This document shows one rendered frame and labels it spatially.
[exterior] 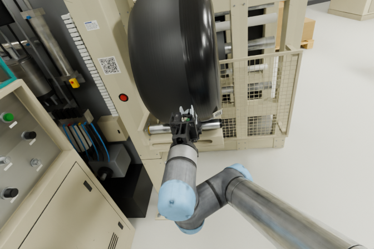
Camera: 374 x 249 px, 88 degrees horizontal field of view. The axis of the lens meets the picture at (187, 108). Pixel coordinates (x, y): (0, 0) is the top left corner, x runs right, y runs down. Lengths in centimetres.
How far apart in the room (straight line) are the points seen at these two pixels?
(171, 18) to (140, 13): 11
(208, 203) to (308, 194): 135
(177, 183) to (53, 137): 75
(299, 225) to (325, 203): 143
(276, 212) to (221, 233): 121
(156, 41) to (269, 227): 53
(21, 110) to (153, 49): 59
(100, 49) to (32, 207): 63
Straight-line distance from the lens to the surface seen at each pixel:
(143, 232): 171
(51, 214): 103
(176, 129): 53
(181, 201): 40
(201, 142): 92
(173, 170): 44
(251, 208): 43
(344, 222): 177
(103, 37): 85
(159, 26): 64
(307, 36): 407
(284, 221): 38
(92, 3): 83
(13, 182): 96
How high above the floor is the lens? 148
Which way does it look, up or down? 35 degrees down
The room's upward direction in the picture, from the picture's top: 13 degrees counter-clockwise
